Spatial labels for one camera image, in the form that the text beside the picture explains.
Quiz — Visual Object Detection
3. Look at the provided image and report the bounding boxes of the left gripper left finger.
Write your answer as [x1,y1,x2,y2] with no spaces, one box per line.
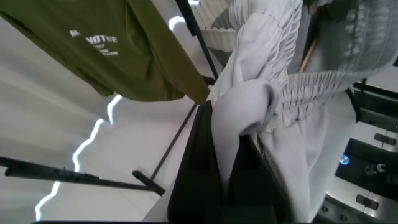
[167,100,224,223]

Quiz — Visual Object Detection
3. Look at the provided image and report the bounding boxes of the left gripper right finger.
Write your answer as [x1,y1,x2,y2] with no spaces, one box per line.
[229,133,294,223]

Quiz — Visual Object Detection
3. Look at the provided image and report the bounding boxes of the pale grey shorts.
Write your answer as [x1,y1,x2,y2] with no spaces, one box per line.
[142,0,398,223]

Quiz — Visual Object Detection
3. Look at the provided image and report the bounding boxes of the pink clothes hanger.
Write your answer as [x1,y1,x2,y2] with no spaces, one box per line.
[297,2,320,75]

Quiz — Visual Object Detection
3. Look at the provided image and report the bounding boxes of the green printed shirt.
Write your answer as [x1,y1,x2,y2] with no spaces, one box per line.
[0,0,211,104]

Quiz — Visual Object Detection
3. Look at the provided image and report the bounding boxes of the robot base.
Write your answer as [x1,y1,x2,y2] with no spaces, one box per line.
[312,77,398,224]

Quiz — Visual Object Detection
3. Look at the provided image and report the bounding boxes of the black clothes rack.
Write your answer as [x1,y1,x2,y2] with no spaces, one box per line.
[0,0,220,197]

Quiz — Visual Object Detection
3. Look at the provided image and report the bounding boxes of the white laundry basket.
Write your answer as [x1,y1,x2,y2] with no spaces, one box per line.
[192,0,239,68]

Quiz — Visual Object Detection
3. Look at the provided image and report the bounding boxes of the white curtain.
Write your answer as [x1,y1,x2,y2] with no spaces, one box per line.
[0,17,124,223]

